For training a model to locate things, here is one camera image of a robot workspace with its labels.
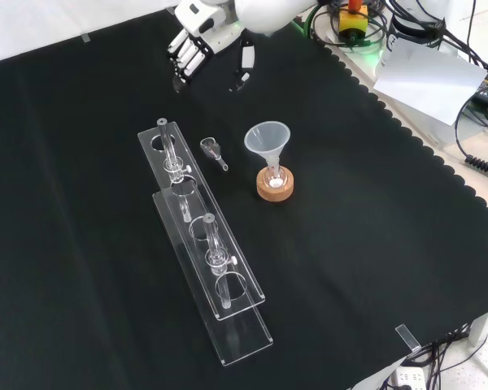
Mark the clear plastic funnel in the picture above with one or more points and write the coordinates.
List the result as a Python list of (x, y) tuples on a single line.
[(267, 138)]

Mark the black cloth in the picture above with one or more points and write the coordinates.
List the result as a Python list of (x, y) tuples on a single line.
[(85, 203)]

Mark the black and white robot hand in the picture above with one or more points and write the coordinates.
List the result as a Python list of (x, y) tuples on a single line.
[(215, 28)]

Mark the yellow stop button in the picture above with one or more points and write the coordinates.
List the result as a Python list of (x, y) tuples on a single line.
[(353, 18)]

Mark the glass round-bottom flask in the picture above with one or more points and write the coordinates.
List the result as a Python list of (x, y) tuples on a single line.
[(275, 178)]

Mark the grey tape piece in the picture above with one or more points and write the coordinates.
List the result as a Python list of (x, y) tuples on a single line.
[(170, 9), (85, 38)]

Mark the white paper sheet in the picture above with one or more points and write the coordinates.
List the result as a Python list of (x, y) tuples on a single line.
[(427, 77)]

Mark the white power strip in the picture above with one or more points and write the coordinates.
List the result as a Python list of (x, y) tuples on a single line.
[(408, 377)]

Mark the clear cloth clip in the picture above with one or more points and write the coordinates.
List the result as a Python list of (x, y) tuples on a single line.
[(407, 338)]

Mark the small glass weighing funnel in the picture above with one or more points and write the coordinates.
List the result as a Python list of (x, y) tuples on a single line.
[(211, 148)]

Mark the clear acrylic funnel stand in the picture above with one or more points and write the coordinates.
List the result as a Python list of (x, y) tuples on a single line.
[(227, 264)]

